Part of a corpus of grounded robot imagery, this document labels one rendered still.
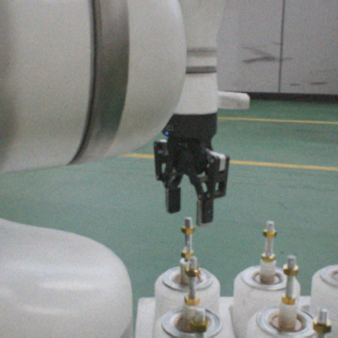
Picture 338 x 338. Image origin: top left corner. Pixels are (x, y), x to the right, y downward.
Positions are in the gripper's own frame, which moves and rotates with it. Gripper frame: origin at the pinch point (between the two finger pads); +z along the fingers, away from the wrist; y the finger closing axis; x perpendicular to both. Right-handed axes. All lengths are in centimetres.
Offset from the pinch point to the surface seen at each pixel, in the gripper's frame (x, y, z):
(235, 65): 361, -358, -3
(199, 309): -14.2, 19.2, 1.6
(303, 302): 18.6, 7.1, 17.9
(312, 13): 409, -291, -59
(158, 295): -4.7, -0.7, 12.2
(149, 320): -4.3, -3.8, 17.9
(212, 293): 0.8, 4.6, 11.4
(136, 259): 27, -56, 36
